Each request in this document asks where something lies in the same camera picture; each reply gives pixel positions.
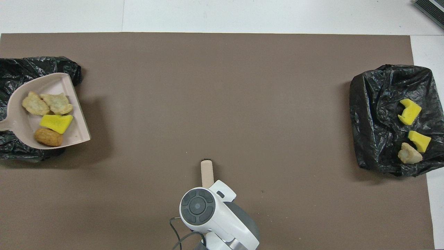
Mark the angular pale food chunk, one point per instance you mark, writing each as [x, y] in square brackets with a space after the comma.
[58, 103]

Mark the oval pale food chunk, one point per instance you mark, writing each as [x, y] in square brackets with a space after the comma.
[34, 104]

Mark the brown table mat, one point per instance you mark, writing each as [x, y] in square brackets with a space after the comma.
[242, 104]

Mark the beige plastic dustpan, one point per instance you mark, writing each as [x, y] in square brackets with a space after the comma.
[78, 128]

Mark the beige hand brush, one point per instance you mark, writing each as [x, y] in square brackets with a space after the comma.
[207, 173]

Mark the notched yellow sponge block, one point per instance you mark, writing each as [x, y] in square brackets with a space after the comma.
[410, 113]

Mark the small curved yellow sponge piece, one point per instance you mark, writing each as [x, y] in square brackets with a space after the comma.
[420, 141]

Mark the striped orange bread piece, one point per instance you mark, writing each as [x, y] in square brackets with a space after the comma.
[409, 154]

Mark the dark ribbed panel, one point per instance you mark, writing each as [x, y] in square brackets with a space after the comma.
[432, 8]

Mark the bin with black trash bag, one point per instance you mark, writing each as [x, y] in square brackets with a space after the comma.
[20, 67]
[374, 114]

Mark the brown cracked bread roll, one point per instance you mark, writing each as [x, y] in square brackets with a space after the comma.
[48, 137]

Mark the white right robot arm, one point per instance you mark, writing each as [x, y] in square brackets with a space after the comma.
[208, 211]

